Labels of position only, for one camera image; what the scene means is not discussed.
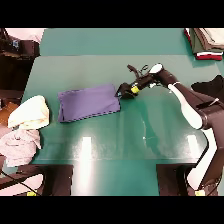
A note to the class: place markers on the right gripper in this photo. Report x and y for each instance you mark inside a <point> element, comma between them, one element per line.
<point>126,90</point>

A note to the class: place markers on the purple T-shirt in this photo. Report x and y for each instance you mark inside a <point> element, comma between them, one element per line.
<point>89,102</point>

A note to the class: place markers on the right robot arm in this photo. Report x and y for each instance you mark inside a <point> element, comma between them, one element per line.
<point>190,106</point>

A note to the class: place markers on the black garment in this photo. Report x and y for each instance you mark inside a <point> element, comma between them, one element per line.
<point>210,87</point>

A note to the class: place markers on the dark green garment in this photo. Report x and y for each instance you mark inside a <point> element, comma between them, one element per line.
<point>202,44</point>

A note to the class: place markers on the red garment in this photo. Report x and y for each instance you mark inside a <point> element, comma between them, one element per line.
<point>208,56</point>

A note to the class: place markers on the cream garment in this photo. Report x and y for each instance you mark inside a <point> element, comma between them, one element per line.
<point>29,113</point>

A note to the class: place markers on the beige garment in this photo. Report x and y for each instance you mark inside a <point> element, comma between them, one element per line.
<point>216,33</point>

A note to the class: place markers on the pale pink garment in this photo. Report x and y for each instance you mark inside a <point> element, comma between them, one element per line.
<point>19,146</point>

